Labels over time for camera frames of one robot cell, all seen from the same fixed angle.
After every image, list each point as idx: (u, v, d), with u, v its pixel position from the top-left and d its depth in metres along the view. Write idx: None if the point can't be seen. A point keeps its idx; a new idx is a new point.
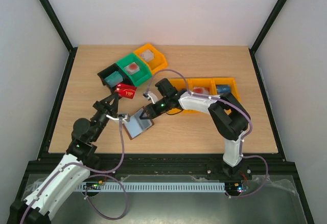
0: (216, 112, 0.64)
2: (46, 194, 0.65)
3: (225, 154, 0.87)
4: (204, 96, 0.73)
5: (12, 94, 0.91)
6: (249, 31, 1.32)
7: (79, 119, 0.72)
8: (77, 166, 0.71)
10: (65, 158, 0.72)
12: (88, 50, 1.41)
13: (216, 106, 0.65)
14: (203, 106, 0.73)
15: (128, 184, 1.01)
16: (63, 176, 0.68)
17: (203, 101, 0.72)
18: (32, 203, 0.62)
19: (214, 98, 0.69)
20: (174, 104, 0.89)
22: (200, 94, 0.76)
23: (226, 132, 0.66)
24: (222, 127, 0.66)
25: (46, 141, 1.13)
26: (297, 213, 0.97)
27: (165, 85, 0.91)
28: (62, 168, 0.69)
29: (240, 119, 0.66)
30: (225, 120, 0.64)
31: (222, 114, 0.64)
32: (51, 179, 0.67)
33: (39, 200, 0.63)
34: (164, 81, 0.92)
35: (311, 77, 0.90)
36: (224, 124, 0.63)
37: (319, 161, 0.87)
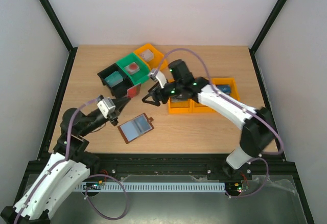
0: (252, 131, 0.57)
2: (35, 200, 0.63)
3: (228, 156, 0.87)
4: (236, 105, 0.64)
5: (12, 94, 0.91)
6: (249, 32, 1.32)
7: (69, 109, 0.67)
8: (65, 166, 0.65)
10: (52, 158, 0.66)
12: (88, 50, 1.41)
13: (251, 123, 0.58)
14: (232, 115, 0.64)
15: (128, 184, 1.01)
16: (51, 179, 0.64)
17: (233, 109, 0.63)
18: (21, 211, 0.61)
19: (249, 112, 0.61)
20: (189, 94, 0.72)
22: (229, 99, 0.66)
23: (251, 149, 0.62)
24: (249, 144, 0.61)
25: (46, 141, 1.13)
26: (297, 213, 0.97)
27: (182, 70, 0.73)
28: (48, 171, 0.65)
29: (270, 139, 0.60)
30: (256, 140, 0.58)
31: (255, 133, 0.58)
32: (38, 183, 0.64)
33: (28, 207, 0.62)
34: (180, 64, 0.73)
35: (312, 78, 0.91)
36: (254, 143, 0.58)
37: (319, 161, 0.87)
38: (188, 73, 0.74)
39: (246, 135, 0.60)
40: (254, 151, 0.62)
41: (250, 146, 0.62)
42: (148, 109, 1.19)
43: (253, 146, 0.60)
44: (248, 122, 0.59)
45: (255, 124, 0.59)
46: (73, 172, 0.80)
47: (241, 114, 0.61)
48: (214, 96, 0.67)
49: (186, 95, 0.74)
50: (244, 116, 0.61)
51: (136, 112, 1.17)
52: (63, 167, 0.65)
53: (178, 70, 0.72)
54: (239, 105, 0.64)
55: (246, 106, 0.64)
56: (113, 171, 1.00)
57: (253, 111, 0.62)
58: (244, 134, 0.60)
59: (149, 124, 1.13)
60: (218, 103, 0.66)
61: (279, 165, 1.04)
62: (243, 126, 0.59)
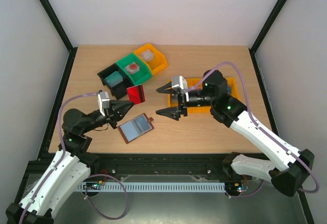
0: (297, 177, 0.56)
2: (42, 196, 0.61)
3: (237, 160, 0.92)
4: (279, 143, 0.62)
5: (12, 94, 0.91)
6: (249, 32, 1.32)
7: (69, 110, 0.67)
8: (71, 162, 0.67)
10: (56, 155, 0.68)
12: (88, 50, 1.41)
13: (295, 169, 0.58)
14: (272, 153, 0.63)
15: (128, 184, 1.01)
16: (58, 174, 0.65)
17: (275, 149, 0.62)
18: (27, 206, 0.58)
19: (294, 155, 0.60)
20: (220, 117, 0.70)
22: (270, 135, 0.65)
23: (284, 190, 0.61)
24: (285, 186, 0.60)
25: (46, 141, 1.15)
26: (297, 214, 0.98)
27: (221, 89, 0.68)
28: (54, 166, 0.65)
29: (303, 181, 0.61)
30: (297, 184, 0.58)
31: (299, 178, 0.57)
32: (44, 179, 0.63)
33: (36, 202, 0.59)
34: (223, 83, 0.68)
35: (311, 79, 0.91)
36: (295, 186, 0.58)
37: (319, 161, 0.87)
38: (225, 92, 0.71)
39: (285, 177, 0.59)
40: (287, 193, 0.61)
41: (283, 187, 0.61)
42: (148, 109, 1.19)
43: (290, 188, 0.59)
44: (293, 167, 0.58)
45: (299, 169, 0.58)
46: (73, 172, 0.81)
47: (285, 157, 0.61)
48: (254, 128, 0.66)
49: (213, 114, 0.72)
50: (288, 159, 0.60)
51: (136, 112, 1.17)
52: (69, 162, 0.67)
53: (217, 88, 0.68)
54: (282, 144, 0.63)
55: (288, 146, 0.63)
56: (113, 171, 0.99)
57: (297, 153, 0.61)
58: (285, 177, 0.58)
59: (149, 124, 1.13)
60: (259, 137, 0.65)
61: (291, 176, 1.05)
62: (287, 170, 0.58)
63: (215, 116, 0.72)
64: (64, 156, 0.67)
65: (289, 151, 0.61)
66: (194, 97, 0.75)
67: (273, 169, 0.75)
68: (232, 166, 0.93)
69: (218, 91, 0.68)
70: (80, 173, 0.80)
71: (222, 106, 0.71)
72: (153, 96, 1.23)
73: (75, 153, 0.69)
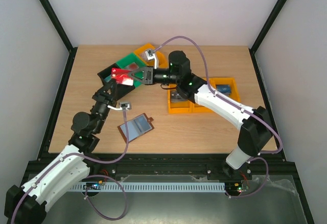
0: (250, 130, 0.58)
2: (44, 183, 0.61)
3: (228, 156, 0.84)
4: (234, 105, 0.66)
5: (12, 94, 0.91)
6: (249, 31, 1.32)
7: (78, 113, 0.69)
8: (78, 157, 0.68)
10: (66, 148, 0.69)
12: (88, 50, 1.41)
13: (250, 124, 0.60)
14: (230, 115, 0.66)
15: (126, 184, 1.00)
16: (64, 166, 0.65)
17: (230, 110, 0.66)
18: (29, 190, 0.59)
19: (247, 112, 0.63)
20: (185, 94, 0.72)
22: (226, 98, 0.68)
23: (250, 148, 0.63)
24: (248, 143, 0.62)
25: (46, 141, 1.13)
26: (297, 213, 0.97)
27: (184, 68, 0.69)
28: (62, 157, 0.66)
29: (268, 138, 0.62)
30: (255, 138, 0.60)
31: (254, 131, 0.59)
32: (49, 169, 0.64)
33: (37, 188, 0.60)
34: (185, 62, 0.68)
35: (312, 79, 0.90)
36: (253, 140, 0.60)
37: (319, 161, 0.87)
38: (188, 71, 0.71)
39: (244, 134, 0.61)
40: (253, 150, 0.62)
41: (248, 147, 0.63)
42: (147, 109, 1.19)
43: (251, 144, 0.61)
44: (246, 122, 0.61)
45: (254, 123, 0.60)
46: (73, 169, 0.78)
47: (240, 115, 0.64)
48: (211, 95, 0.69)
49: (179, 91, 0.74)
50: (242, 116, 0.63)
51: (136, 112, 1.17)
52: (75, 157, 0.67)
53: (180, 68, 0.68)
54: (237, 104, 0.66)
55: (244, 106, 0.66)
56: (113, 171, 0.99)
57: (251, 111, 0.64)
58: (243, 133, 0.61)
59: (149, 124, 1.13)
60: (216, 101, 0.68)
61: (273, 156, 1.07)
62: (241, 126, 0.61)
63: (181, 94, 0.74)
64: (73, 153, 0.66)
65: (243, 109, 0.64)
66: (160, 74, 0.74)
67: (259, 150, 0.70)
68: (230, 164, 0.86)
69: (183, 70, 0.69)
70: (79, 172, 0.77)
71: (186, 84, 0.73)
72: (153, 96, 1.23)
73: (83, 151, 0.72)
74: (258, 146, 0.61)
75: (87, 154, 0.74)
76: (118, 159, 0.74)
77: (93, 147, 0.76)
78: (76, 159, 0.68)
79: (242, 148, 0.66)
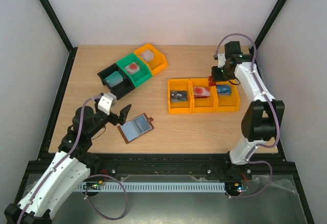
0: (255, 110, 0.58)
2: (40, 197, 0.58)
3: (232, 149, 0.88)
4: (260, 85, 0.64)
5: (12, 94, 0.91)
6: (249, 31, 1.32)
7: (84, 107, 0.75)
8: (70, 163, 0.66)
10: (57, 156, 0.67)
12: (88, 50, 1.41)
13: (259, 105, 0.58)
14: (251, 93, 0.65)
15: (128, 184, 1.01)
16: (57, 176, 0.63)
17: (254, 88, 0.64)
18: (26, 207, 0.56)
19: (266, 96, 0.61)
20: (230, 62, 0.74)
22: (259, 81, 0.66)
23: (248, 128, 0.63)
24: (247, 121, 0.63)
25: (46, 141, 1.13)
26: (297, 214, 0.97)
27: (233, 46, 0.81)
28: (54, 168, 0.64)
29: (270, 131, 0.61)
30: (255, 120, 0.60)
31: (258, 115, 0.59)
32: (42, 181, 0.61)
33: (33, 204, 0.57)
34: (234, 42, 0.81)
35: (312, 78, 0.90)
36: (252, 122, 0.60)
37: (319, 161, 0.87)
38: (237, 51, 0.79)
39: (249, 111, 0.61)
40: (249, 131, 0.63)
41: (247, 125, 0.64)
42: (147, 109, 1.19)
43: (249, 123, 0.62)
44: (258, 102, 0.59)
45: (263, 107, 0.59)
46: (73, 172, 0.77)
47: (257, 95, 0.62)
48: (248, 71, 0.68)
49: (228, 66, 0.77)
50: (259, 98, 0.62)
51: (136, 112, 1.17)
52: (68, 164, 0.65)
53: (228, 46, 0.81)
54: (262, 87, 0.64)
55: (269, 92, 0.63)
56: (113, 171, 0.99)
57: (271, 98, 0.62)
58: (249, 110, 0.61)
59: (149, 124, 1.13)
60: (250, 77, 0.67)
61: (274, 157, 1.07)
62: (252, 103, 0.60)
63: (230, 67, 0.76)
64: (64, 157, 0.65)
65: (264, 92, 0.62)
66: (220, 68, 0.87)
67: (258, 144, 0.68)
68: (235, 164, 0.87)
69: (230, 46, 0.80)
70: (79, 174, 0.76)
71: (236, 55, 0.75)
72: (153, 96, 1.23)
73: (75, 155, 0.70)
74: (254, 131, 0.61)
75: (79, 157, 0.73)
76: (73, 148, 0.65)
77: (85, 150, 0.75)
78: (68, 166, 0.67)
79: (244, 125, 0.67)
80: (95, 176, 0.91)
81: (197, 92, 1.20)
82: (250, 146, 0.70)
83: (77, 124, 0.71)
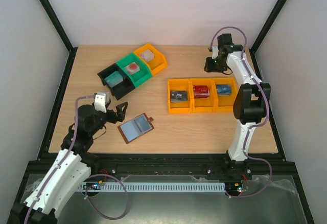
0: (244, 93, 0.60)
2: (47, 193, 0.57)
3: (230, 146, 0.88)
4: (249, 70, 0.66)
5: (12, 93, 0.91)
6: (249, 31, 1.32)
7: (82, 106, 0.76)
8: (73, 160, 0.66)
10: (60, 154, 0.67)
12: (88, 50, 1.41)
13: (248, 88, 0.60)
14: (240, 79, 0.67)
15: (128, 184, 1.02)
16: (62, 173, 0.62)
17: (243, 73, 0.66)
18: (32, 204, 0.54)
19: (254, 80, 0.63)
20: (223, 52, 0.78)
22: (248, 68, 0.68)
23: (238, 111, 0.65)
24: (237, 104, 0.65)
25: (46, 141, 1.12)
26: (297, 214, 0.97)
27: (226, 37, 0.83)
28: (58, 164, 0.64)
29: (259, 112, 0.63)
30: (244, 103, 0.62)
31: (247, 97, 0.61)
32: (48, 178, 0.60)
33: (41, 200, 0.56)
34: (226, 35, 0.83)
35: (312, 79, 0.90)
36: (241, 104, 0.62)
37: (319, 161, 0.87)
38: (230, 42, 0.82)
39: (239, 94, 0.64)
40: (239, 114, 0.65)
41: (237, 108, 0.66)
42: (147, 109, 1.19)
43: (239, 106, 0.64)
44: (247, 85, 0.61)
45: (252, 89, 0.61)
46: (74, 172, 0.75)
47: (247, 79, 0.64)
48: (238, 59, 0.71)
49: (220, 57, 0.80)
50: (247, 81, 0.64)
51: (136, 112, 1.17)
52: (72, 161, 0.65)
53: (221, 38, 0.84)
54: (250, 71, 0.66)
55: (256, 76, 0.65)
56: (113, 171, 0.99)
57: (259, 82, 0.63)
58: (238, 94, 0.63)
59: (149, 124, 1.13)
60: (239, 65, 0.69)
61: (274, 158, 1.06)
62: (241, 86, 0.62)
63: (222, 57, 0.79)
64: (67, 153, 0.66)
65: (253, 76, 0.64)
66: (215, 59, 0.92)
67: (252, 124, 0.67)
68: (235, 161, 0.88)
69: (223, 39, 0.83)
70: (81, 173, 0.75)
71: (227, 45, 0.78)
72: (152, 96, 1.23)
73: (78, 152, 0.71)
74: (244, 113, 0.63)
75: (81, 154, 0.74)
76: (71, 146, 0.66)
77: (87, 148, 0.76)
78: (72, 162, 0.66)
79: (234, 109, 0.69)
80: (95, 175, 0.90)
81: (197, 92, 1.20)
82: (244, 130, 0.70)
83: (80, 122, 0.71)
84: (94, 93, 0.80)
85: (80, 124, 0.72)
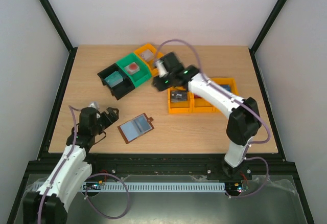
0: (237, 119, 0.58)
2: (59, 181, 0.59)
3: (226, 154, 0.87)
4: (225, 93, 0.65)
5: (12, 93, 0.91)
6: (249, 31, 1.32)
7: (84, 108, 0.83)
8: (80, 153, 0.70)
10: (66, 149, 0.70)
12: (88, 50, 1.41)
13: (239, 113, 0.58)
14: (221, 105, 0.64)
15: (130, 184, 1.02)
16: (71, 163, 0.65)
17: (222, 98, 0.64)
18: (46, 191, 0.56)
19: (237, 101, 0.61)
20: (180, 82, 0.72)
22: (220, 89, 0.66)
23: (237, 135, 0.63)
24: (234, 130, 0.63)
25: (46, 141, 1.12)
26: (297, 214, 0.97)
27: (171, 59, 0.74)
28: (67, 156, 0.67)
29: (255, 127, 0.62)
30: (242, 129, 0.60)
31: (242, 122, 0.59)
32: (58, 169, 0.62)
33: (53, 187, 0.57)
34: (170, 55, 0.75)
35: (312, 78, 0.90)
36: (240, 131, 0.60)
37: (319, 161, 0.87)
38: (179, 63, 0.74)
39: (232, 122, 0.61)
40: (240, 137, 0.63)
41: (235, 133, 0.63)
42: (147, 109, 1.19)
43: (238, 131, 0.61)
44: (235, 111, 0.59)
45: (242, 112, 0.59)
46: None
47: (229, 104, 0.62)
48: (204, 85, 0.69)
49: (176, 83, 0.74)
50: (232, 106, 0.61)
51: (136, 112, 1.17)
52: (79, 153, 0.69)
53: (166, 61, 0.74)
54: (228, 93, 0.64)
55: (235, 96, 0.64)
56: (113, 171, 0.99)
57: (241, 100, 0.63)
58: (231, 121, 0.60)
59: (149, 124, 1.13)
60: (210, 91, 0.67)
61: (274, 158, 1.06)
62: (230, 115, 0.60)
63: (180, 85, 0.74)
64: (73, 147, 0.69)
65: (232, 98, 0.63)
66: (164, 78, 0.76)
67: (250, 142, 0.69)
68: (236, 166, 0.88)
69: (168, 62, 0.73)
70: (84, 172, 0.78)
71: (180, 72, 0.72)
72: (152, 96, 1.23)
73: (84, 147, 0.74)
74: (244, 134, 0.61)
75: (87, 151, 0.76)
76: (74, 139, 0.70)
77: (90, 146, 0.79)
78: (78, 156, 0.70)
79: (230, 134, 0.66)
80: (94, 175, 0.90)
81: None
82: (243, 147, 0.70)
83: (85, 118, 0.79)
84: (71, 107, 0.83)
85: (85, 121, 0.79)
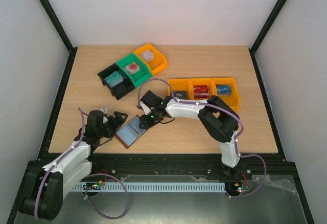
0: (206, 117, 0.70)
2: (64, 163, 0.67)
3: (222, 156, 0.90)
4: (191, 102, 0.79)
5: (12, 93, 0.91)
6: (249, 31, 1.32)
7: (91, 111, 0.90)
8: (86, 148, 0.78)
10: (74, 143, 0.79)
12: (88, 50, 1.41)
13: (205, 112, 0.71)
14: (192, 112, 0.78)
15: (129, 184, 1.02)
16: (76, 153, 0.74)
17: (190, 107, 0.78)
18: (51, 168, 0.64)
19: (202, 103, 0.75)
20: (161, 112, 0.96)
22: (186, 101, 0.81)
23: (220, 135, 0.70)
24: (214, 132, 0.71)
25: (46, 141, 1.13)
26: (297, 213, 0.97)
27: (149, 97, 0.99)
28: (74, 147, 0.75)
29: (233, 121, 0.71)
30: (217, 125, 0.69)
31: (211, 119, 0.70)
32: (65, 154, 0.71)
33: (58, 167, 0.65)
34: (147, 93, 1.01)
35: (312, 77, 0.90)
36: (216, 129, 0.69)
37: (319, 160, 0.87)
38: (157, 97, 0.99)
39: (207, 124, 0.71)
40: (224, 136, 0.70)
41: (219, 135, 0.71)
42: None
43: (218, 131, 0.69)
44: (202, 112, 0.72)
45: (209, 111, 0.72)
46: None
47: (196, 108, 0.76)
48: (176, 104, 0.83)
49: (159, 113, 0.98)
50: (200, 108, 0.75)
51: (136, 112, 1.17)
52: (85, 147, 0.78)
53: (147, 102, 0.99)
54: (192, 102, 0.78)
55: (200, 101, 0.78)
56: (113, 171, 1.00)
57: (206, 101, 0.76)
58: (205, 122, 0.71)
59: None
60: (181, 105, 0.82)
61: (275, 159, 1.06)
62: (200, 116, 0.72)
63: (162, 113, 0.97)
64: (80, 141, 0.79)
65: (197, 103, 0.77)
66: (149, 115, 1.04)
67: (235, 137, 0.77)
68: (234, 167, 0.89)
69: (148, 100, 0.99)
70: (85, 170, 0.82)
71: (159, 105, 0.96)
72: None
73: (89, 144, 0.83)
74: (225, 131, 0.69)
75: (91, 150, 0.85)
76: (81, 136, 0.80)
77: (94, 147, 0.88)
78: (84, 151, 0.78)
79: (216, 137, 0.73)
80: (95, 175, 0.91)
81: (197, 92, 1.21)
82: (232, 143, 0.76)
83: (92, 120, 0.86)
84: (79, 108, 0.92)
85: (92, 122, 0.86)
